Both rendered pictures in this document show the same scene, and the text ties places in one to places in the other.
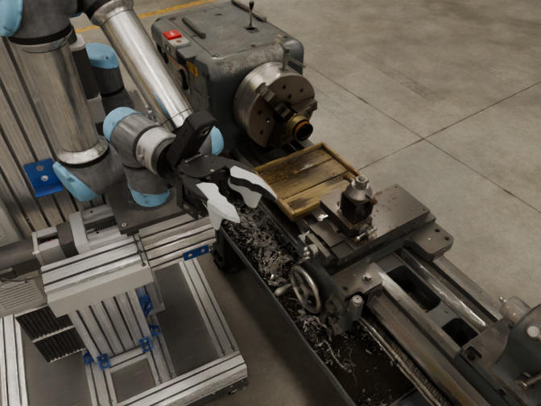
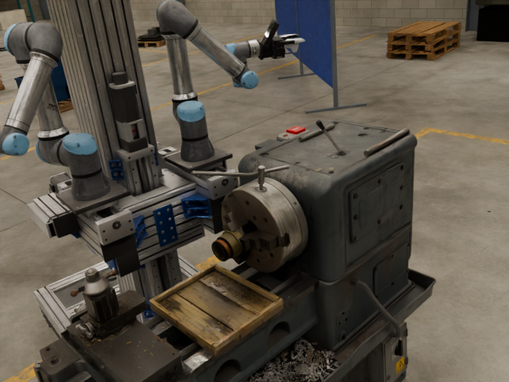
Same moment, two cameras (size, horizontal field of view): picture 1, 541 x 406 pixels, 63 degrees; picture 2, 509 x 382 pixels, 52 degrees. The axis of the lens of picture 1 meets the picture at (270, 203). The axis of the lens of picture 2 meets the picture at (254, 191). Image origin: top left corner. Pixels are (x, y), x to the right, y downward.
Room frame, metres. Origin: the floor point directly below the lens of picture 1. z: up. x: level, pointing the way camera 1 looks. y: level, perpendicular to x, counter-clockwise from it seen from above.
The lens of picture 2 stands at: (1.28, -1.61, 1.97)
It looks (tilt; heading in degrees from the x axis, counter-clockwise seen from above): 25 degrees down; 81
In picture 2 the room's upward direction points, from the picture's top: 6 degrees counter-clockwise
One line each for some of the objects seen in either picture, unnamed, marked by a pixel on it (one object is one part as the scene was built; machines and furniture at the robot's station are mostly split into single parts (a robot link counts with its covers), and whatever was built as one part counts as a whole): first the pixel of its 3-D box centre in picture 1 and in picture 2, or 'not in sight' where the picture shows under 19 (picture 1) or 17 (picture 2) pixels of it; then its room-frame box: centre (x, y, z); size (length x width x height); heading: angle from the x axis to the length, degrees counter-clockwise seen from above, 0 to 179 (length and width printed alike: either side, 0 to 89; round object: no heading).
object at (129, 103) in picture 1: (109, 97); (196, 144); (1.39, 0.57, 1.21); 0.15 x 0.15 x 0.10
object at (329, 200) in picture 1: (348, 216); (113, 316); (1.02, -0.25, 0.99); 0.20 x 0.10 x 0.05; 32
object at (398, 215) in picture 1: (366, 224); (117, 342); (1.03, -0.32, 0.95); 0.43 x 0.17 x 0.05; 122
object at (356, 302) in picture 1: (354, 307); (43, 374); (0.77, -0.26, 0.84); 0.04 x 0.04 x 0.10; 32
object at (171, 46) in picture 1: (175, 43); (293, 139); (1.79, 0.39, 1.23); 0.13 x 0.08 x 0.05; 32
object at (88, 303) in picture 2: (357, 202); (101, 301); (1.00, -0.27, 1.07); 0.07 x 0.07 x 0.10; 32
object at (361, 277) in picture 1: (377, 242); (110, 367); (0.99, -0.36, 0.90); 0.47 x 0.30 x 0.06; 122
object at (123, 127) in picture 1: (135, 135); not in sight; (0.67, 0.25, 1.56); 0.11 x 0.08 x 0.09; 47
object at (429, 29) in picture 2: not in sight; (424, 39); (5.96, 7.00, 0.22); 1.25 x 0.86 x 0.44; 37
